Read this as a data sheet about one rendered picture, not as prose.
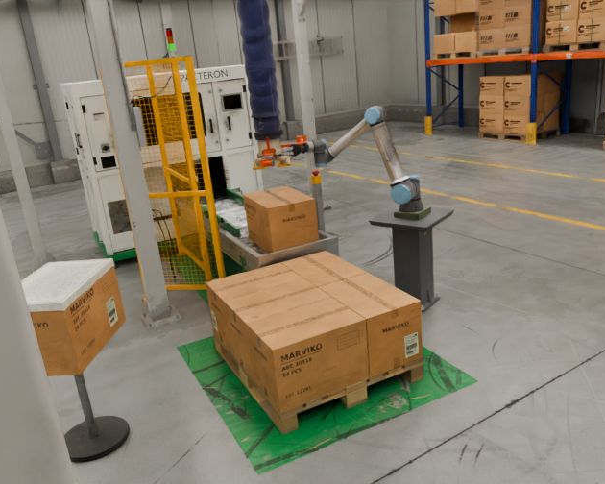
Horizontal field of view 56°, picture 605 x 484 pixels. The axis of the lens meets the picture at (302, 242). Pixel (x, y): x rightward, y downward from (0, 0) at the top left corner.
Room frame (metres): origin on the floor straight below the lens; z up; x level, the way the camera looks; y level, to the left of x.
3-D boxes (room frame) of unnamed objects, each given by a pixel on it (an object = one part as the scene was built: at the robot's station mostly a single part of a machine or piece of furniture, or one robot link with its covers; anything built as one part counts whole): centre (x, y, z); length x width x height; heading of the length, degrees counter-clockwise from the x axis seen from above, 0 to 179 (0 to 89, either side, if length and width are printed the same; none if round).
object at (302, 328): (3.46, 0.02, 0.34); 1.20 x 1.00 x 0.40; 25
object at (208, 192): (4.79, 1.11, 1.05); 0.87 x 0.10 x 2.10; 77
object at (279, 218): (4.50, 0.16, 0.75); 0.60 x 0.40 x 0.40; 22
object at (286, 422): (3.46, 0.02, 0.07); 1.20 x 1.00 x 0.14; 25
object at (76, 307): (2.84, 1.34, 0.82); 0.60 x 0.40 x 0.40; 173
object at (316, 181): (4.92, -0.18, 0.50); 0.07 x 0.07 x 1.00; 25
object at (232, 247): (5.11, 0.82, 0.50); 2.31 x 0.05 x 0.19; 25
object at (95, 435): (2.84, 1.34, 0.31); 0.40 x 0.40 x 0.62
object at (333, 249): (4.19, 0.03, 0.47); 0.70 x 0.03 x 0.15; 115
